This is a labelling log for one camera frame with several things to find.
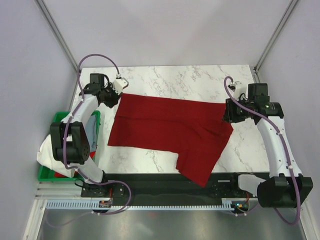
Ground left aluminium frame post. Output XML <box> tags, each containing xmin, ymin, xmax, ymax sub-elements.
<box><xmin>34</xmin><ymin>0</ymin><xmax>78</xmax><ymax>73</ymax></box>

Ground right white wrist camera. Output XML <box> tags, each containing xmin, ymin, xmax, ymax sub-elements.
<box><xmin>227</xmin><ymin>81</ymin><xmax>243</xmax><ymax>99</ymax></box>

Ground grey blue t shirt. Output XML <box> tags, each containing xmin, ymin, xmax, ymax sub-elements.
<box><xmin>85</xmin><ymin>115</ymin><xmax>98</xmax><ymax>152</ymax></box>

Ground bright red t shirt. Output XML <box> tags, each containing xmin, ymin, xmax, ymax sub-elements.
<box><xmin>53</xmin><ymin>149</ymin><xmax>98</xmax><ymax>178</ymax></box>

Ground dark red t shirt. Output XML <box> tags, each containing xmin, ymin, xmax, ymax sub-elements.
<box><xmin>108</xmin><ymin>94</ymin><xmax>233</xmax><ymax>187</ymax></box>

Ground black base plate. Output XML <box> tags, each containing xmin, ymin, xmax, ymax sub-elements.
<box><xmin>81</xmin><ymin>172</ymin><xmax>253</xmax><ymax>207</ymax></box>

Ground white t shirt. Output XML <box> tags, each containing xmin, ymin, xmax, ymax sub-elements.
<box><xmin>36</xmin><ymin>134</ymin><xmax>76</xmax><ymax>178</ymax></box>

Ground purple cable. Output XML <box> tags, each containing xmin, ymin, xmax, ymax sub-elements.
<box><xmin>223</xmin><ymin>76</ymin><xmax>302</xmax><ymax>226</ymax></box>
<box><xmin>46</xmin><ymin>52</ymin><xmax>132</xmax><ymax>229</ymax></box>

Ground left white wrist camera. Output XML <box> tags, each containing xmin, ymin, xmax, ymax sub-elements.
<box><xmin>112</xmin><ymin>77</ymin><xmax>129</xmax><ymax>95</ymax></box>

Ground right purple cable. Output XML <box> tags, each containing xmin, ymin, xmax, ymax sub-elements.
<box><xmin>223</xmin><ymin>76</ymin><xmax>302</xmax><ymax>226</ymax></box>

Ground white slotted cable duct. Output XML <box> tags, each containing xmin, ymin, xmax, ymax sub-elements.
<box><xmin>45</xmin><ymin>199</ymin><xmax>234</xmax><ymax>211</ymax></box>

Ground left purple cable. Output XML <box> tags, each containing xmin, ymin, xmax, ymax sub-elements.
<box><xmin>46</xmin><ymin>52</ymin><xmax>132</xmax><ymax>229</ymax></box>

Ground green plastic bin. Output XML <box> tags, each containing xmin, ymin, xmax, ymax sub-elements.
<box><xmin>37</xmin><ymin>110</ymin><xmax>101</xmax><ymax>182</ymax></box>

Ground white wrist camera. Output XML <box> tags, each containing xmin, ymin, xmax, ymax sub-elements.
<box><xmin>112</xmin><ymin>77</ymin><xmax>129</xmax><ymax>95</ymax></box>
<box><xmin>227</xmin><ymin>81</ymin><xmax>243</xmax><ymax>99</ymax></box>

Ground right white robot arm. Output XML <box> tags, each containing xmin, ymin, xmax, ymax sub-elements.
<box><xmin>222</xmin><ymin>81</ymin><xmax>313</xmax><ymax>209</ymax></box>

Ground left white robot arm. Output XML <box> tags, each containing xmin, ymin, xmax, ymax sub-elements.
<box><xmin>50</xmin><ymin>73</ymin><xmax>129</xmax><ymax>197</ymax></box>

